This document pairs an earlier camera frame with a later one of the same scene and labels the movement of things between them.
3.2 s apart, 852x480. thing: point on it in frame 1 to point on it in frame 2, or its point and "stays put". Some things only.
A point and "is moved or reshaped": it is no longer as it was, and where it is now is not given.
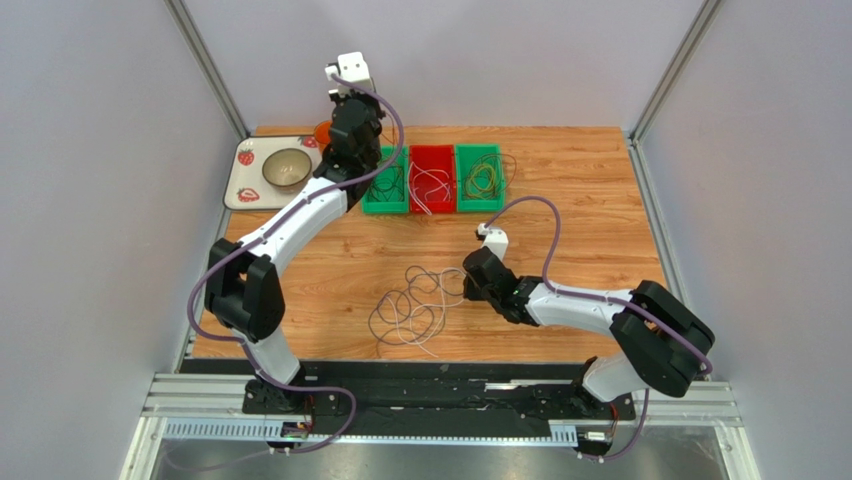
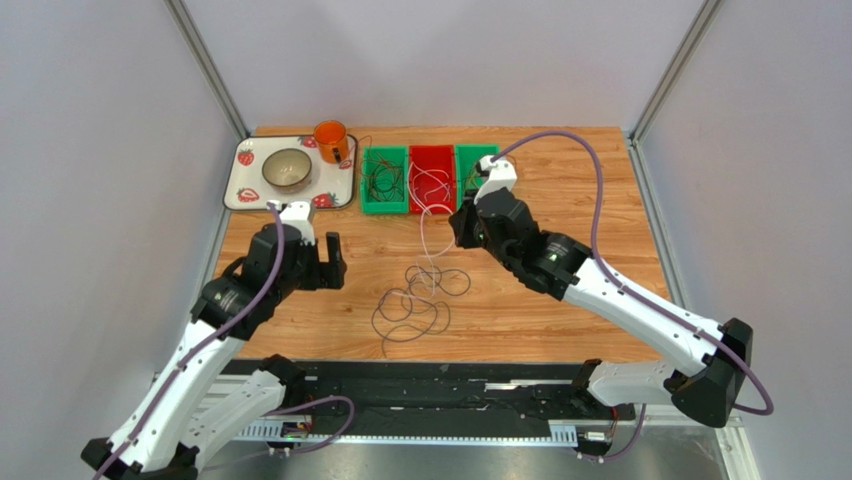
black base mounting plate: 436,394 stays put
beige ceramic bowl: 287,170 stays put
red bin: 432,179 stays put
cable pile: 416,312 stays put
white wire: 429,191 stays put
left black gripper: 362,97 to 329,274
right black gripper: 480,267 to 467,222
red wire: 394,132 is moved or reshaped
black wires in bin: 390,184 stays put
